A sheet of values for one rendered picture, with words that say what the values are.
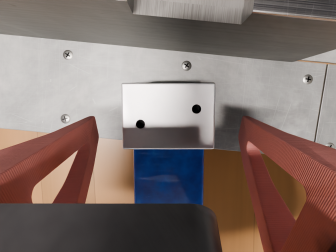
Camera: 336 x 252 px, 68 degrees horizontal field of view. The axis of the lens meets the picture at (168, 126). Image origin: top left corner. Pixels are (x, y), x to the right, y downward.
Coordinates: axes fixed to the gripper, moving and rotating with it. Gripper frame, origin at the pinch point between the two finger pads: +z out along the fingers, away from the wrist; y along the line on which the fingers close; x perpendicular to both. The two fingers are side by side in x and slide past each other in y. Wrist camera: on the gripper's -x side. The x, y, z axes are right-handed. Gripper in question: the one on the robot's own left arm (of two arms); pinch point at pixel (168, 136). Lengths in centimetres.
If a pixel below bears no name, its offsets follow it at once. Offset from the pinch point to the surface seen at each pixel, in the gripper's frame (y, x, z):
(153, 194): 0.9, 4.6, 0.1
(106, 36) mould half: 3.9, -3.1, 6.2
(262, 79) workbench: -6.9, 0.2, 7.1
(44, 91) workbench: 9.3, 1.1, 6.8
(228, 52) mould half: -4.0, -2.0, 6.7
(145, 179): 1.4, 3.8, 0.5
